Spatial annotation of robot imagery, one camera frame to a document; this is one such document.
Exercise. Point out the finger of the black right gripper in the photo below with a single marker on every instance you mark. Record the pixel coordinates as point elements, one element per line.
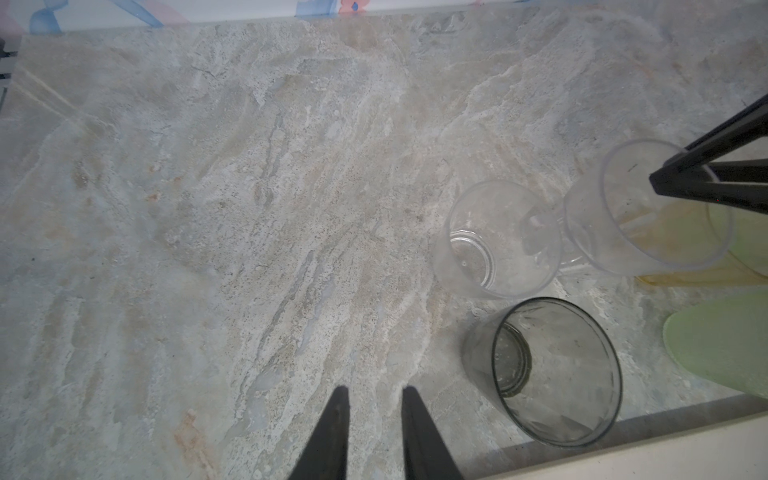
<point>699,174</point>

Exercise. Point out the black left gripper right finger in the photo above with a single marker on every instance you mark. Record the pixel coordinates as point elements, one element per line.
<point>425,453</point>

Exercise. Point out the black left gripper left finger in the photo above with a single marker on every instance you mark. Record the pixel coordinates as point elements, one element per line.
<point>325,454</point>

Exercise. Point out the clear plastic cup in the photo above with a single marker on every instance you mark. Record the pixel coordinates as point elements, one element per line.
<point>499,242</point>
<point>613,220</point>

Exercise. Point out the beige plastic tray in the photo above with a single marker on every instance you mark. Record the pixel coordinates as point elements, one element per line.
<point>736,449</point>

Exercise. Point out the grey smoked plastic cup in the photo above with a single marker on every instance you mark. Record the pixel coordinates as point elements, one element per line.
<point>550,368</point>

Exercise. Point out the light green plastic cup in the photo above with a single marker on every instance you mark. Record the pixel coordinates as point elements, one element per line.
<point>723,341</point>

